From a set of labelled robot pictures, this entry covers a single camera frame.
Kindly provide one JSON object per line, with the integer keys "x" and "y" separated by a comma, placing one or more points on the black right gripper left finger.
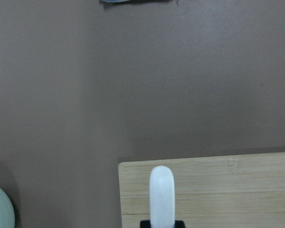
{"x": 145, "y": 224}

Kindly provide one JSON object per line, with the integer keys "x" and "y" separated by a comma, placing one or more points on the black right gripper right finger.
{"x": 179, "y": 224}

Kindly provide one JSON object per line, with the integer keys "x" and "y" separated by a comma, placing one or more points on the white ceramic spoon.
{"x": 162, "y": 197}

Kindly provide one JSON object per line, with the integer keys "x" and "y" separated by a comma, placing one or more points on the mint green bowl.
{"x": 7, "y": 214}

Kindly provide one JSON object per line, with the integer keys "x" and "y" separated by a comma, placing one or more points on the wooden cutting board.
{"x": 237, "y": 191}

